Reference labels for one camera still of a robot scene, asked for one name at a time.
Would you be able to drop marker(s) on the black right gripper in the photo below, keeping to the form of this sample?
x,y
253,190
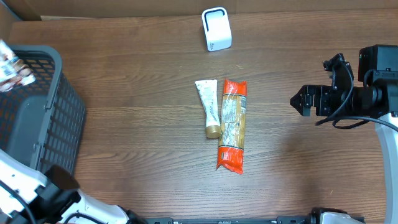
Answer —
x,y
313,100

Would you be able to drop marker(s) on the orange pasta package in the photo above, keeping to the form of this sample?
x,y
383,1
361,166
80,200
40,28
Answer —
x,y
233,125

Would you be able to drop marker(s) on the white tube with gold cap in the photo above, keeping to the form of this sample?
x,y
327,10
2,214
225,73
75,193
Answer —
x,y
207,90

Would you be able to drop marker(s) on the brown snack pouch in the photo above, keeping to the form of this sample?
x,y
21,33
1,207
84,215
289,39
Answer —
x,y
14,72

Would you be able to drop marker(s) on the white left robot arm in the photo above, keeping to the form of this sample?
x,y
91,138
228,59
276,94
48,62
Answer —
x,y
29,196

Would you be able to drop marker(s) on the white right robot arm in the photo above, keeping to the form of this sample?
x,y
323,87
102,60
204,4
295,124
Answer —
x,y
375,101

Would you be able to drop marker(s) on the white barcode scanner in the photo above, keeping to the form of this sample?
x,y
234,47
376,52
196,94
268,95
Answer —
x,y
217,29

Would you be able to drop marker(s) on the grey plastic shopping basket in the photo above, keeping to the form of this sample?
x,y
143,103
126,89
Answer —
x,y
42,123

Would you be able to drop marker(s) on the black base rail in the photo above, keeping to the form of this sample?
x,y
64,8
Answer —
x,y
316,215

